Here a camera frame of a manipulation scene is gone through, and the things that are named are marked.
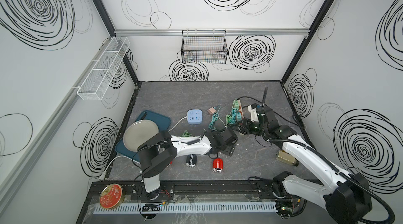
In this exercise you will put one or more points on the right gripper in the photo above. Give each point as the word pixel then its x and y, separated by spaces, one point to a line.
pixel 246 122

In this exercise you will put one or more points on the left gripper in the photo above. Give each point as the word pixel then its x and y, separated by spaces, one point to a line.
pixel 230 149

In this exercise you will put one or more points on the teal cable pink charger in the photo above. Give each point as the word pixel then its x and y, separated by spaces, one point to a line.
pixel 215 117

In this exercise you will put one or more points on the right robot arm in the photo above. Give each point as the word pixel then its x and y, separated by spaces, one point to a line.
pixel 347 198

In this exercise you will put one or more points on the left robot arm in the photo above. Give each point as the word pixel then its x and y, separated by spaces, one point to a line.
pixel 157 152

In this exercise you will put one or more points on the beige power strip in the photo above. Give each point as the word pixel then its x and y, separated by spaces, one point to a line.
pixel 234 111

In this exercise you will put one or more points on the teal charger on beige strip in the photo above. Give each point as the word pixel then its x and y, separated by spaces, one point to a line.
pixel 238 116

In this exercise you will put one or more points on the blue power strip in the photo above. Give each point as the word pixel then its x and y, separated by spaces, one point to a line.
pixel 194 117

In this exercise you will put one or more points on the teal plastic tray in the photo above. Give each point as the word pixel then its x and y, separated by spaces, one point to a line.
pixel 161 121

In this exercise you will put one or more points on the round grey plate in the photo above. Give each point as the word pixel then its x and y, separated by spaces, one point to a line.
pixel 138 133

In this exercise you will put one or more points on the red round tin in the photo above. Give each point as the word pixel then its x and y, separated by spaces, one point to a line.
pixel 112 196

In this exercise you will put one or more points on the white slotted cable duct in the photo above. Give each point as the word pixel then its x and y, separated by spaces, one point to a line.
pixel 191 208

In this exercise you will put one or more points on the black wire wall basket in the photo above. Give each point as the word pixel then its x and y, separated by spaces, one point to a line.
pixel 204 46

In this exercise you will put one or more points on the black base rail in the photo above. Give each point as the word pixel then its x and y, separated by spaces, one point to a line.
pixel 168 189

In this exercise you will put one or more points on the white wire wall shelf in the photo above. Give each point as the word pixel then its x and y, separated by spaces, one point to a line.
pixel 105 67

